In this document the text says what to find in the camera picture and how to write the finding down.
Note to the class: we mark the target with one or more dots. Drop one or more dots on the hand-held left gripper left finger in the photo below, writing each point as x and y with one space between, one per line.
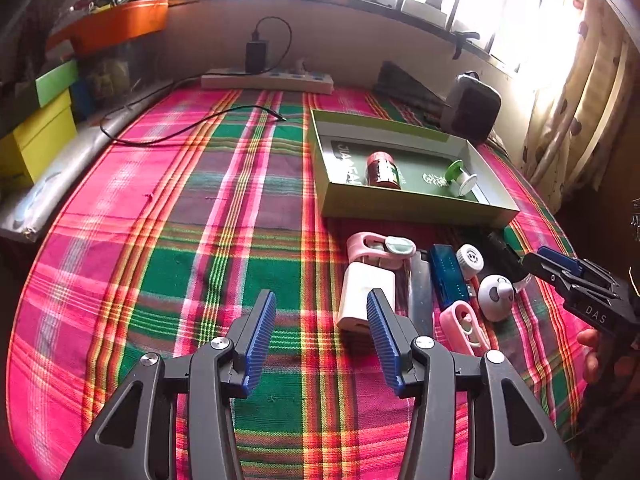
260 340

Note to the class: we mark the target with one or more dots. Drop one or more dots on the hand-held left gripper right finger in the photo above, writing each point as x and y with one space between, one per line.
382 340

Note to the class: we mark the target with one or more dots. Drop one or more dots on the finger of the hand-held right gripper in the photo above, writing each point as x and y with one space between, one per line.
547 272
555 258

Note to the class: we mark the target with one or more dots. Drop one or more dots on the small black bottle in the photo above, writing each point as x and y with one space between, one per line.
502 257

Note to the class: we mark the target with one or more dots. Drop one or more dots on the white charger adapter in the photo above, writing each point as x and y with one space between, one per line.
357 295

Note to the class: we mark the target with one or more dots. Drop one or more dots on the white round gadget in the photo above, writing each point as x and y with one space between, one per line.
495 297

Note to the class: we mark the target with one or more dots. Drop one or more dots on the small pink clip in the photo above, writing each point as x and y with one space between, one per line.
450 317

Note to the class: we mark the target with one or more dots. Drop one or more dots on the green cardboard box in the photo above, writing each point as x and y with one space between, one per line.
400 205

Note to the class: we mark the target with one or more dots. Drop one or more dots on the person's right hand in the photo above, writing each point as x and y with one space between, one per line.
592 342

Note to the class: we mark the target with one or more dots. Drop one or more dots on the grey lighter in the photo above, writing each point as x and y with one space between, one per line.
420 290

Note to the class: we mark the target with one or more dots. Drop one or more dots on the white round cap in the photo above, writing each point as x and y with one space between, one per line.
470 260

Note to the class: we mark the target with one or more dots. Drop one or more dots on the blue translucent usb stick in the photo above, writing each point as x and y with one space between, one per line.
447 270

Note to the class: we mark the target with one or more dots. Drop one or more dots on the plaid bed sheet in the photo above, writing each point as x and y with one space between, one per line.
200 240

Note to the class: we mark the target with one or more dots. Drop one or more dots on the green and white spool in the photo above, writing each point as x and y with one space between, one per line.
462 180

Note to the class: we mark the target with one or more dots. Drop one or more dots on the patterned curtain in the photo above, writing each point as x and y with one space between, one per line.
580 95

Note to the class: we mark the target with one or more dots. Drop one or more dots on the red capped bottle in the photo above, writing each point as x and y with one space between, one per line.
382 172

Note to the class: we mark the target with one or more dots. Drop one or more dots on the black speaker box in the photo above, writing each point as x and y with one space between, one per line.
472 107

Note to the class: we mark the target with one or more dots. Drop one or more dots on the white power strip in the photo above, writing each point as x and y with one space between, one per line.
265 81

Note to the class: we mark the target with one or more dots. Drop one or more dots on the silver padded bag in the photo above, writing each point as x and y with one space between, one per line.
55 180

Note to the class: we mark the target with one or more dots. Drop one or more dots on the small white plug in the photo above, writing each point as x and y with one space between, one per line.
301 66

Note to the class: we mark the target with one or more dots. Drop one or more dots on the black charger adapter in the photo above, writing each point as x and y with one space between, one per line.
256 57

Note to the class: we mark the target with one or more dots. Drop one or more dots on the yellow box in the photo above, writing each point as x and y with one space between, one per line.
40 145

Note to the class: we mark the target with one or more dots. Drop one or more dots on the blue box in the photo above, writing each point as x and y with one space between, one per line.
82 97

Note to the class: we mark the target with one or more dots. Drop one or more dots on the clear storage container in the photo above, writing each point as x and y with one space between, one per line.
115 72

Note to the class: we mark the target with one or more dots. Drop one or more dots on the green lidded box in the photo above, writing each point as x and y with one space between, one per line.
57 82

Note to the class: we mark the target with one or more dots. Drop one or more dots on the orange plastic tray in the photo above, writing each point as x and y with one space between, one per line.
125 22

